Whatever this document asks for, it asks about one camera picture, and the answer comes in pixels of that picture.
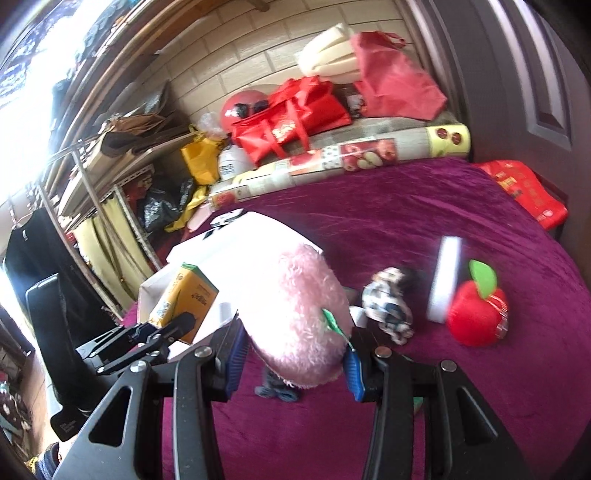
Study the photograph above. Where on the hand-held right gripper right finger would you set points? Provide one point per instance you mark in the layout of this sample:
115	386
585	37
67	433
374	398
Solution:
353	377

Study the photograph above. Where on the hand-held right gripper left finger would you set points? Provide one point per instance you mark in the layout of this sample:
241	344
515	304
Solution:
233	365

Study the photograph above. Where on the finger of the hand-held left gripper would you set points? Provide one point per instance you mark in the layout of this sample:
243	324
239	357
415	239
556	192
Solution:
178	323
120	339

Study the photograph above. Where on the pink plush toy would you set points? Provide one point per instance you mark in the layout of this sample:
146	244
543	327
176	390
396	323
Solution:
298	314

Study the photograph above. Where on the white cardboard box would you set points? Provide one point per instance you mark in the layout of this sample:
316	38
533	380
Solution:
249	240

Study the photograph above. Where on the white card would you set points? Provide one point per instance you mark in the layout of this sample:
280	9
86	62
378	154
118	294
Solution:
444	281

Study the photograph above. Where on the red apple plush toy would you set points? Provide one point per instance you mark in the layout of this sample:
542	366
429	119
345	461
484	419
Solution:
478	314

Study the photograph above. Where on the yellow carton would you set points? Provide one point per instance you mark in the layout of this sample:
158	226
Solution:
184	295

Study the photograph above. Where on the black hanging garment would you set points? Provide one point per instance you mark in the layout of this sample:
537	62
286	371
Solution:
27	244

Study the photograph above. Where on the yellow curtain cloth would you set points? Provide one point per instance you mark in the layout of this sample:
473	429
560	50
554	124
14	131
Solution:
104	244

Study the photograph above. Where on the black plastic bag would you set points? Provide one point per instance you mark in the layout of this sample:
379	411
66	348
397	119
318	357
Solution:
159	207

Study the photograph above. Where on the metal shelf rack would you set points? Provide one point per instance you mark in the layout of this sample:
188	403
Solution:
129	184

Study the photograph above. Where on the yellow plastic bag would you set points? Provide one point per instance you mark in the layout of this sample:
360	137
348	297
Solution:
201	159

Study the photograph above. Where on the white plastic jar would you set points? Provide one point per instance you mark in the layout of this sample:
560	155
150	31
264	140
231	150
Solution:
231	161

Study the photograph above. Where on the purple blanket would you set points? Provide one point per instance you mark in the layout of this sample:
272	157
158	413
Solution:
415	217

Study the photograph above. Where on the clear plastic bag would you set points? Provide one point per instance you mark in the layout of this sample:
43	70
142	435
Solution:
212	125

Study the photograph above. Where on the brown paper bags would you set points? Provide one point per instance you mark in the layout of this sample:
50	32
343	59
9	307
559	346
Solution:
138	124

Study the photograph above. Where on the apple print rolled mat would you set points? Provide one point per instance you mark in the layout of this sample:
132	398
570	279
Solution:
323	159

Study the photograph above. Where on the shiny red tote bag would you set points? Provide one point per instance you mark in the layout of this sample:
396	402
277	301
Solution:
295	115

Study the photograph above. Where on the red gift box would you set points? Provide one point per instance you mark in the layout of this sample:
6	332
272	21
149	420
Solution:
521	189

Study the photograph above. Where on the red paper bag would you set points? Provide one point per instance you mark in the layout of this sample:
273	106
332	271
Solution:
397	83

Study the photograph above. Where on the cream foam cushions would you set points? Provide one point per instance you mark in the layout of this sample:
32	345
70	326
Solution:
328	50

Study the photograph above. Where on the brown panel door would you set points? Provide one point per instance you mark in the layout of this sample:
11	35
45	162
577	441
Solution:
508	69

